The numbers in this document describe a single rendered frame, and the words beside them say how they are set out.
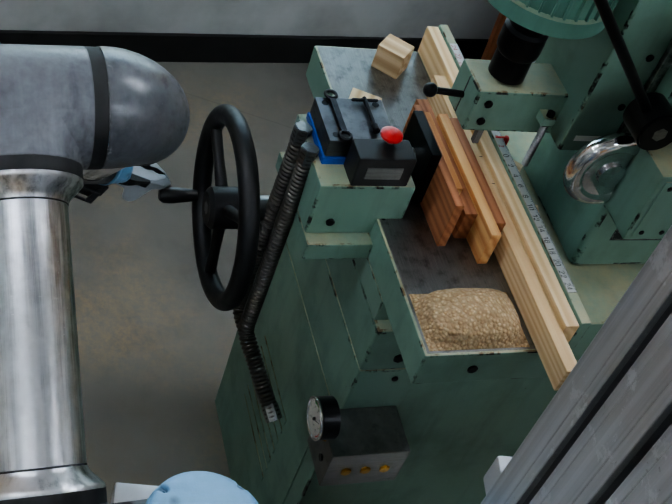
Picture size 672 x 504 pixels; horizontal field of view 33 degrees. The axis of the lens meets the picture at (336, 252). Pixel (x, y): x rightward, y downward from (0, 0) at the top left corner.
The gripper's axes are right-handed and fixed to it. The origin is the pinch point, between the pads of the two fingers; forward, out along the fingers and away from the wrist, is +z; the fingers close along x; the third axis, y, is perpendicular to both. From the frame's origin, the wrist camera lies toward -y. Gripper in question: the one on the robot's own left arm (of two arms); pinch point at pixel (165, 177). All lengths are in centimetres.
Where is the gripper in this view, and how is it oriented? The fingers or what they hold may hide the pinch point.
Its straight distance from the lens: 166.9
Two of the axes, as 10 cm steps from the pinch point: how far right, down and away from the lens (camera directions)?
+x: 2.4, 7.6, -6.1
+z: 6.9, 3.1, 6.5
